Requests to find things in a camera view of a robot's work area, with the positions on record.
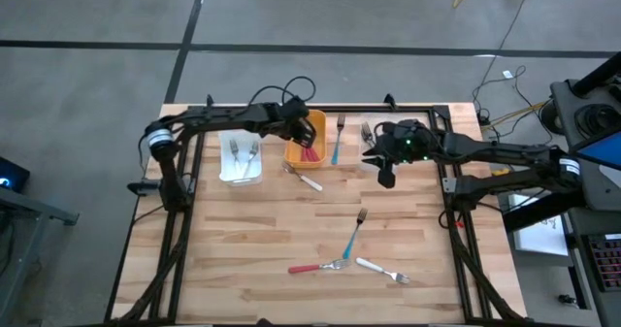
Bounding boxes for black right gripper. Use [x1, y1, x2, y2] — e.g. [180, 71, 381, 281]
[361, 118, 441, 190]

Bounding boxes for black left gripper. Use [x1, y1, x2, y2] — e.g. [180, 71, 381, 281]
[269, 96, 318, 148]

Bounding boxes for orange plastic bin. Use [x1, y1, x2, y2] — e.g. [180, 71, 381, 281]
[283, 109, 329, 170]

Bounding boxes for blue-handled fork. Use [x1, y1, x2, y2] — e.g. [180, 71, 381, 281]
[331, 113, 346, 166]
[342, 208, 369, 261]
[360, 121, 377, 148]

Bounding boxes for clear plastic bin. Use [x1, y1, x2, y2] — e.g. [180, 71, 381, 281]
[358, 113, 403, 175]

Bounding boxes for white plastic bin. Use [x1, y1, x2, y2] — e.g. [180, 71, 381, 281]
[217, 128, 264, 187]

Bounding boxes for yellow floor stick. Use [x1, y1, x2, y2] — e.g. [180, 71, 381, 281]
[479, 101, 549, 132]

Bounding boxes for white paper sheet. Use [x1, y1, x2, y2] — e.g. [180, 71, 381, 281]
[507, 193, 570, 258]

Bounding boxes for gray equipment cart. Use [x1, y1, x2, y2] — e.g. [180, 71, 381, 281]
[502, 52, 621, 327]

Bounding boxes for blue laptop screen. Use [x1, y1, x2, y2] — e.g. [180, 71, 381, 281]
[573, 131, 621, 172]

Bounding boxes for backlit keyboard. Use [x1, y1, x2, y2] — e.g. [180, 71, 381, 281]
[586, 233, 621, 293]

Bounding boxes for gray side table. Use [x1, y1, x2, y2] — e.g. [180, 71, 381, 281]
[0, 185, 82, 326]

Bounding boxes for black device with blue light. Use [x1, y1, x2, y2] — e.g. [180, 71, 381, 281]
[0, 155, 32, 194]

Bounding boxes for black metal frame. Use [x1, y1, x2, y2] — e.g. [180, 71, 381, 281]
[104, 92, 530, 327]

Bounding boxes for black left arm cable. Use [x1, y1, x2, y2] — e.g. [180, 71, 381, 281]
[247, 76, 317, 109]

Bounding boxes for black floor cable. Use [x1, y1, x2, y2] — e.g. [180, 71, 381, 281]
[471, 0, 539, 124]

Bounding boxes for coiled black cable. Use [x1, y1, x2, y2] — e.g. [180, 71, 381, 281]
[574, 103, 621, 142]

